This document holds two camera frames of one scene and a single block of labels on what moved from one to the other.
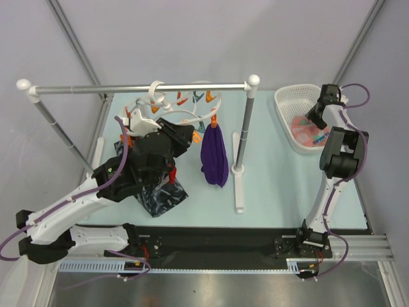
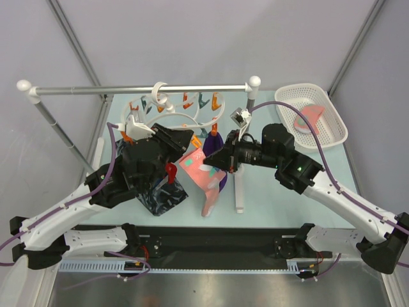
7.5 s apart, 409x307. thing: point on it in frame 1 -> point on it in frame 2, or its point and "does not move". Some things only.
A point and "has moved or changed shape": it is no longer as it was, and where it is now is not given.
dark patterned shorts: [157, 197] does not move
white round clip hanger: [197, 105] has moved or changed shape
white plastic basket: [293, 100] does not move
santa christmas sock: [172, 176] does not move
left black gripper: [181, 135] does not move
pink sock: [307, 133] -> [208, 178]
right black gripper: [320, 109] -> [231, 153]
